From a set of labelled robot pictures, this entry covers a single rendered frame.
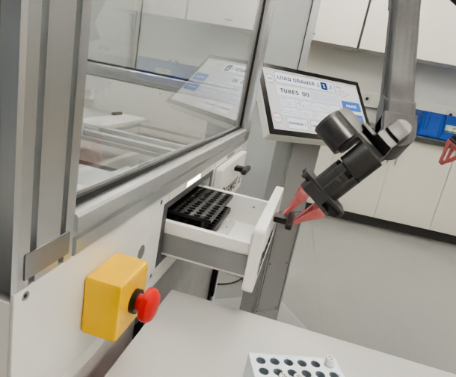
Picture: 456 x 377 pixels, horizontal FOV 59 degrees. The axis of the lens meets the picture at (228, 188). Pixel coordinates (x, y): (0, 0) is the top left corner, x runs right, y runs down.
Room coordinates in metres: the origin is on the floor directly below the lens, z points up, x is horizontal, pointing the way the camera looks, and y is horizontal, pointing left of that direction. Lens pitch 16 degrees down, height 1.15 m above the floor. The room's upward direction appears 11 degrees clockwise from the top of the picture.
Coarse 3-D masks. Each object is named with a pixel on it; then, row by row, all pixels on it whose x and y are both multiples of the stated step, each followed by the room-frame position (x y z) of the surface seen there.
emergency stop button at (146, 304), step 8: (152, 288) 0.41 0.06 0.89; (144, 296) 0.39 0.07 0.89; (152, 296) 0.40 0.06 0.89; (160, 296) 0.42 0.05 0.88; (136, 304) 0.40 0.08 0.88; (144, 304) 0.39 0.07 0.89; (152, 304) 0.39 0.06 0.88; (144, 312) 0.39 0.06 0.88; (152, 312) 0.39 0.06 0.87; (144, 320) 0.39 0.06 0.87
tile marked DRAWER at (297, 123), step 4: (288, 120) 1.52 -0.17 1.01; (292, 120) 1.53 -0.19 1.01; (296, 120) 1.54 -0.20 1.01; (300, 120) 1.55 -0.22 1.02; (304, 120) 1.56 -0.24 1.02; (288, 124) 1.50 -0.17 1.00; (292, 124) 1.52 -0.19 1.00; (296, 124) 1.53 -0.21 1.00; (300, 124) 1.54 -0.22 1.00; (304, 124) 1.55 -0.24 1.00; (292, 128) 1.51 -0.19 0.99; (296, 128) 1.51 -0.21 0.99; (300, 128) 1.52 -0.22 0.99; (304, 128) 1.54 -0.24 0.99; (308, 128) 1.55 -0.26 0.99
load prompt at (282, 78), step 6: (276, 72) 1.63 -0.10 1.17; (276, 78) 1.61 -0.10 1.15; (282, 78) 1.63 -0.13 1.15; (288, 78) 1.65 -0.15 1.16; (294, 78) 1.66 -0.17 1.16; (300, 78) 1.68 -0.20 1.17; (306, 78) 1.70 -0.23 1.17; (288, 84) 1.63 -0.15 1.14; (294, 84) 1.64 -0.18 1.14; (300, 84) 1.66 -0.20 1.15; (306, 84) 1.68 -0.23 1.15; (312, 84) 1.70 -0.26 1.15; (318, 84) 1.72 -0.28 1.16; (324, 84) 1.74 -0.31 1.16; (330, 84) 1.76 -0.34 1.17; (318, 90) 1.70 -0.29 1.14; (324, 90) 1.72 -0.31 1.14; (330, 90) 1.73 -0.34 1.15
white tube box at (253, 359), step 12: (252, 360) 0.44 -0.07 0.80; (264, 360) 0.45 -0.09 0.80; (276, 360) 0.46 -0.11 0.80; (288, 360) 0.46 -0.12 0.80; (300, 360) 0.46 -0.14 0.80; (312, 360) 0.47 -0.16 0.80; (324, 360) 0.47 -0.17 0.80; (252, 372) 0.43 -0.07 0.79; (264, 372) 0.43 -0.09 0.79; (276, 372) 0.44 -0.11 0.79; (288, 372) 0.44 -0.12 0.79; (300, 372) 0.44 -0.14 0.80; (312, 372) 0.44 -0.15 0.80; (324, 372) 0.45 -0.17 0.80; (336, 372) 0.45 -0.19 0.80
